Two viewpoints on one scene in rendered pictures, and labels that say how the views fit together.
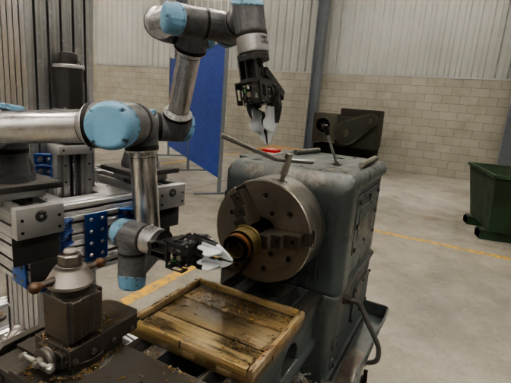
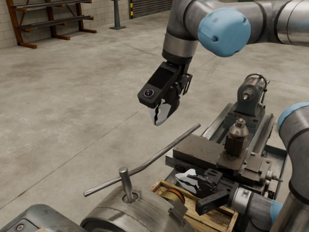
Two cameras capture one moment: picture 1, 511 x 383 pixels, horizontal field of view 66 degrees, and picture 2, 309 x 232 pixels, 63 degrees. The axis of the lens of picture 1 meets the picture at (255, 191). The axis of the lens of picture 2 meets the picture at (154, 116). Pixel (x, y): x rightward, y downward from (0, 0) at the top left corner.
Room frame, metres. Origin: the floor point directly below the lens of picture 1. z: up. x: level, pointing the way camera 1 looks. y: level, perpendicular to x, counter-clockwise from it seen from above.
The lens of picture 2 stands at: (1.57, 0.02, 1.72)
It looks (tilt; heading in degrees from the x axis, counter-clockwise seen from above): 30 degrees down; 185
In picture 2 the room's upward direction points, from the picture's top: straight up
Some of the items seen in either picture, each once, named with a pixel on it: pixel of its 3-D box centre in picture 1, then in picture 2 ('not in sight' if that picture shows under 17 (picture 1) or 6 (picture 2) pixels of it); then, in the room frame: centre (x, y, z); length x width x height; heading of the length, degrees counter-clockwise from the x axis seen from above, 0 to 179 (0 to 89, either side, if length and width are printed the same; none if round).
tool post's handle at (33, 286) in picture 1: (41, 285); not in sight; (0.59, 0.33, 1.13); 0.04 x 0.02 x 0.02; 153
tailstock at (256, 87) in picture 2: not in sight; (248, 100); (0.08, 0.50, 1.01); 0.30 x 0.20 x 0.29; 153
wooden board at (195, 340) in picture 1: (220, 321); (179, 223); (0.93, 0.07, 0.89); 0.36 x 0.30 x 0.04; 63
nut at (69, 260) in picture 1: (69, 257); (240, 122); (0.63, 0.31, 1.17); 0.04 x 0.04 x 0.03
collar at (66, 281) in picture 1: (70, 273); (239, 128); (0.63, 0.31, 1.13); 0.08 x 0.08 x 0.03
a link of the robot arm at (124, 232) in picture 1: (131, 235); (266, 211); (1.01, 0.32, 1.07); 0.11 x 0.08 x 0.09; 63
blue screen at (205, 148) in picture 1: (189, 112); not in sight; (7.92, 1.42, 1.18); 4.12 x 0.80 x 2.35; 24
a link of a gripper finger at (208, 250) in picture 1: (212, 253); (189, 174); (0.88, 0.09, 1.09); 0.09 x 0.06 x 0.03; 63
